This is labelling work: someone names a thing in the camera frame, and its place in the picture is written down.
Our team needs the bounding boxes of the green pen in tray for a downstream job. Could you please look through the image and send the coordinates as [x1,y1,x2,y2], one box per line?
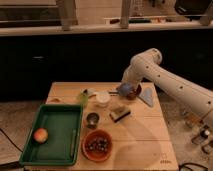
[70,130,76,158]

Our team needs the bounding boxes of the white paper cup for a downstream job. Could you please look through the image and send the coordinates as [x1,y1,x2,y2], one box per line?
[96,92,110,107]

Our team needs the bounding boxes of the black floor cable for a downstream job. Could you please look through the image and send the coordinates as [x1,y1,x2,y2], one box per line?
[0,128,24,154]

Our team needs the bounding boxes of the green plastic tray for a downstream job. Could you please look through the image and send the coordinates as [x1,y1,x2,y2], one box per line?
[19,104,83,166]

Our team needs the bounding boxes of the red yellow apple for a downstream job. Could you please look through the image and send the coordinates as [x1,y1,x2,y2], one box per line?
[33,128,48,143]

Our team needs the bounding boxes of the orange bowl of beads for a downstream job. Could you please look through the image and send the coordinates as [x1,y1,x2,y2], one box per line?
[81,129,113,162]

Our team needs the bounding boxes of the grey blue cloth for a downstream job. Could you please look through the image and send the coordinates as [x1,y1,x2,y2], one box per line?
[138,88,153,107]

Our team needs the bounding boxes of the dark red bowl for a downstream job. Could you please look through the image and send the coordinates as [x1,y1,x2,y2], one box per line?
[126,86,142,100]

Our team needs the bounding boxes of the small metal cup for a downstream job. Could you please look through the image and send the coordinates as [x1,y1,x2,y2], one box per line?
[86,113,100,129]

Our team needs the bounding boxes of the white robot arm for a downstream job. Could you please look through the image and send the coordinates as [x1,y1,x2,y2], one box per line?
[121,48,213,130]

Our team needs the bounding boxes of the green plastic bottle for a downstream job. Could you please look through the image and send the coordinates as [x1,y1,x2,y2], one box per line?
[78,89,89,107]

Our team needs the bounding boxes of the wooden table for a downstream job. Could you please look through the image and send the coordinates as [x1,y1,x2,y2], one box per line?
[26,82,178,171]

